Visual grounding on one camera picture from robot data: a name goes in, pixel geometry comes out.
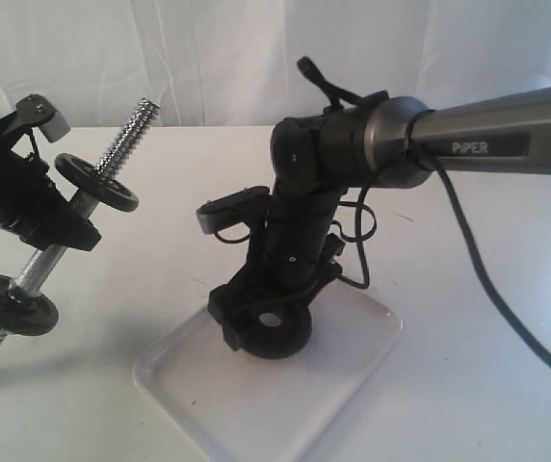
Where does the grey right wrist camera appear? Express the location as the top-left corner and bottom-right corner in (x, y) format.
(196, 186), (271, 235)

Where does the chrome threaded dumbbell bar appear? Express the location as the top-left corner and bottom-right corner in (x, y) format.
(0, 98), (160, 345)

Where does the black weight plate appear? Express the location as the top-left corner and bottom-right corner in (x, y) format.
(238, 301), (312, 360)
(55, 153), (140, 213)
(0, 274), (59, 336)

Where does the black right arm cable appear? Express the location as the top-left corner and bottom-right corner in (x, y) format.
(212, 55), (551, 396)

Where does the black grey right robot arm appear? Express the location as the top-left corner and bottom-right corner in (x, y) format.
(197, 88), (551, 359)

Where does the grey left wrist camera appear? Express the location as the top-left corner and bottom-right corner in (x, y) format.
(15, 93), (71, 143)

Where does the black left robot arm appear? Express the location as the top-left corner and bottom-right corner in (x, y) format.
(0, 149), (101, 251)

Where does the white backdrop curtain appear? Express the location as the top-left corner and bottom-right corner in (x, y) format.
(0, 1), (551, 126)

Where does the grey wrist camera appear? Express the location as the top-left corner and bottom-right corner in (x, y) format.
(196, 186), (271, 235)
(15, 93), (71, 143)

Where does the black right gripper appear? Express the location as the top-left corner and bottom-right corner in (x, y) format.
(207, 230), (343, 351)

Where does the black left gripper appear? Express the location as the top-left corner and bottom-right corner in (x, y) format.
(0, 158), (101, 251)

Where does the white rectangular plastic tray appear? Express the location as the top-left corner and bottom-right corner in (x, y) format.
(133, 283), (404, 461)

